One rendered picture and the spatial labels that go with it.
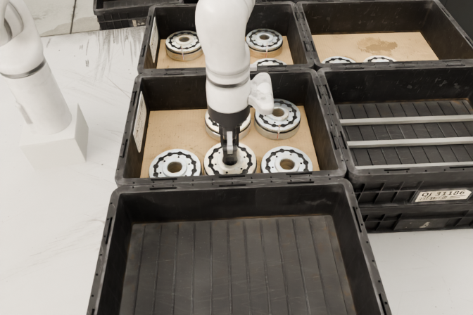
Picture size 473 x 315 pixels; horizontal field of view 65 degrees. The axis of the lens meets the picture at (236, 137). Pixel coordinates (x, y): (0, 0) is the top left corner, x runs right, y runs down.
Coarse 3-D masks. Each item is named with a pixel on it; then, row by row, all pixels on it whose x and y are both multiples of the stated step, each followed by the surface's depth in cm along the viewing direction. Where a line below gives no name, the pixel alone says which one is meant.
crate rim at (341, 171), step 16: (320, 96) 78; (128, 112) 74; (128, 128) 71; (128, 144) 68; (336, 144) 68; (336, 160) 66; (176, 176) 64; (192, 176) 64; (208, 176) 64; (224, 176) 64; (240, 176) 64; (256, 176) 64; (272, 176) 64; (288, 176) 64; (304, 176) 64; (320, 176) 64; (336, 176) 64
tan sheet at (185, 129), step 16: (160, 112) 88; (176, 112) 88; (192, 112) 88; (304, 112) 88; (160, 128) 85; (176, 128) 85; (192, 128) 85; (304, 128) 85; (160, 144) 82; (176, 144) 82; (192, 144) 82; (208, 144) 82; (256, 144) 82; (272, 144) 82; (288, 144) 82; (304, 144) 82; (144, 160) 79; (144, 176) 76
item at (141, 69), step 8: (152, 8) 101; (160, 8) 102; (168, 8) 102; (296, 8) 101; (152, 16) 98; (296, 16) 99; (296, 24) 96; (144, 32) 93; (304, 32) 93; (144, 40) 91; (304, 40) 91; (144, 48) 91; (304, 48) 89; (144, 56) 86; (144, 64) 85; (296, 64) 85; (304, 64) 85; (312, 64) 85; (144, 72) 83; (152, 72) 83
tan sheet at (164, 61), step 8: (160, 40) 108; (160, 48) 106; (288, 48) 106; (160, 56) 103; (168, 56) 103; (200, 56) 103; (280, 56) 103; (288, 56) 103; (160, 64) 101; (168, 64) 101; (176, 64) 101; (184, 64) 101; (192, 64) 101; (200, 64) 101; (288, 64) 101
